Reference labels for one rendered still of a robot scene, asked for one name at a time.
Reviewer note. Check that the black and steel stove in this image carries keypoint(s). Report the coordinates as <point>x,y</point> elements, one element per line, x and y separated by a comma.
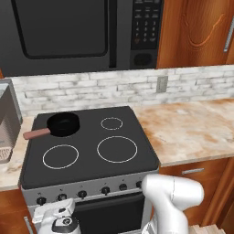
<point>88,170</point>

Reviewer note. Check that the wooden base cupboard door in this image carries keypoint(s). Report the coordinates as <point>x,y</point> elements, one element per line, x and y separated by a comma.
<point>12,213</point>
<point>224,198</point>

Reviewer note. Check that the black stove knob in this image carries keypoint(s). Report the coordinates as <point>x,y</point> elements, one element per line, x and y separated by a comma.
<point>139,184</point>
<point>105,190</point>
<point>41,200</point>
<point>61,197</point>
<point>123,186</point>
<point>82,194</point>

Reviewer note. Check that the dark grey microwave oven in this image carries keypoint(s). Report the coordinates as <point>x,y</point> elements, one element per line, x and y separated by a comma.
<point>61,65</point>

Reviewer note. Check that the black oven door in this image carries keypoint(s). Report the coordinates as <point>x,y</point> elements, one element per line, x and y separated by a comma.
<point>109,218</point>

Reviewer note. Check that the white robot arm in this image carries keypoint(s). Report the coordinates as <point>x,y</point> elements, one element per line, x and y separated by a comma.
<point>170,201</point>

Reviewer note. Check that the dark microwave door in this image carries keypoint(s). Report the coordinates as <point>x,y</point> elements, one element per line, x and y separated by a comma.
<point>61,27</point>

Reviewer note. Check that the grey wall outlet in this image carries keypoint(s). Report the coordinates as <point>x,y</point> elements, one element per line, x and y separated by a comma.
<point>161,84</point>

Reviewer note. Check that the wooden wall cupboard door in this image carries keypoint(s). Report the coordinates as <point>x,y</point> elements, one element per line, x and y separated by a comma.
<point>189,33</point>

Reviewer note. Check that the grey countertop appliance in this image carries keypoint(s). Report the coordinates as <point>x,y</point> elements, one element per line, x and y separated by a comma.
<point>8,122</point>

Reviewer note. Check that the wooden drawer front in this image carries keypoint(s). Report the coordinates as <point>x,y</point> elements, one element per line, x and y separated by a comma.
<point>210,189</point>

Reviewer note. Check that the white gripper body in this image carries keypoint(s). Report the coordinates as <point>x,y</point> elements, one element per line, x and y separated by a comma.
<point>45,214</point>

